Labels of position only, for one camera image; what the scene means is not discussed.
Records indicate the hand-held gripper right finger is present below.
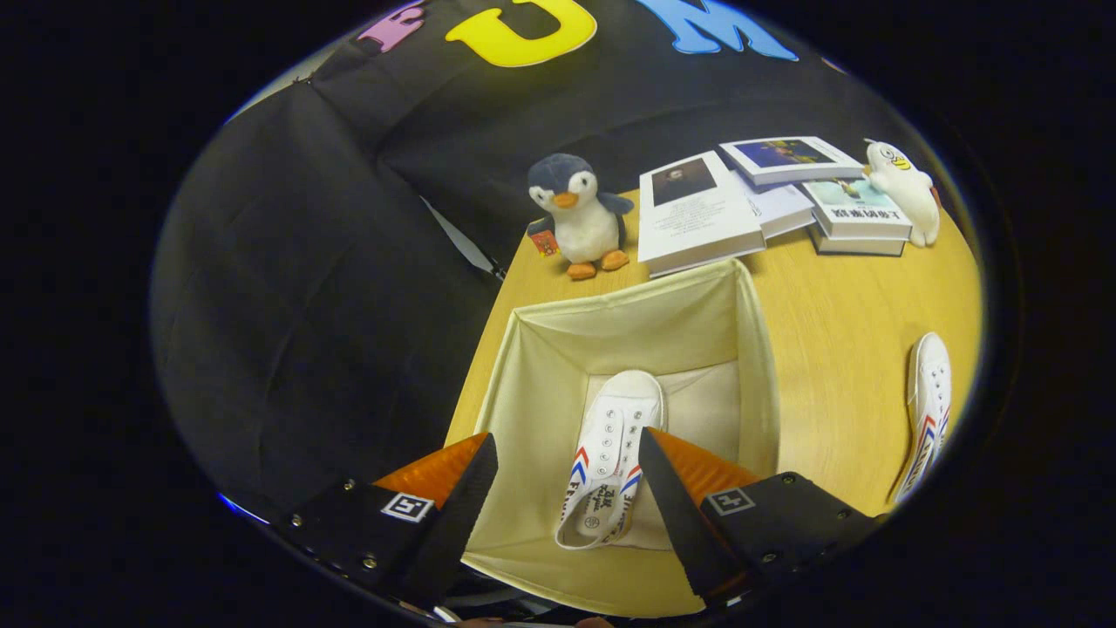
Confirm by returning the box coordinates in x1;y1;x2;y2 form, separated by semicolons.
639;427;881;603

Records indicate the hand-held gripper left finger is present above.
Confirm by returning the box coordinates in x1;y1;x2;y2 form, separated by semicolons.
279;433;500;611

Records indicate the white canvas shoe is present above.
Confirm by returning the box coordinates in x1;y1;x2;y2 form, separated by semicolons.
555;370;668;551
889;331;953;505

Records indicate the beige fabric storage box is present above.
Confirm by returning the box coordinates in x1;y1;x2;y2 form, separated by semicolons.
445;258;782;618

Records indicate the black backdrop cloth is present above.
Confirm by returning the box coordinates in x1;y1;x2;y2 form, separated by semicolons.
150;0;960;524

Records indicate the white book with dark portrait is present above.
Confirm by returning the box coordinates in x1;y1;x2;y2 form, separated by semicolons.
637;150;767;279

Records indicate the grey white penguin plush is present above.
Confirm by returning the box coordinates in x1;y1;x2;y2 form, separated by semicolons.
527;154;635;281

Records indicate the thick white book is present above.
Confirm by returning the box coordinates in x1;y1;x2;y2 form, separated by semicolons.
809;225;908;257

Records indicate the thick book with teal cover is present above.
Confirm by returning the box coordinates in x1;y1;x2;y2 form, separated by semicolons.
802;177;914;241

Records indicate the white book with blue picture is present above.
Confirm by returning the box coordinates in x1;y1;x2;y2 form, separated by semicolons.
719;136;866;187

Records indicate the white duck plush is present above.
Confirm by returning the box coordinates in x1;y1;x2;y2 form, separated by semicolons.
864;140;942;248

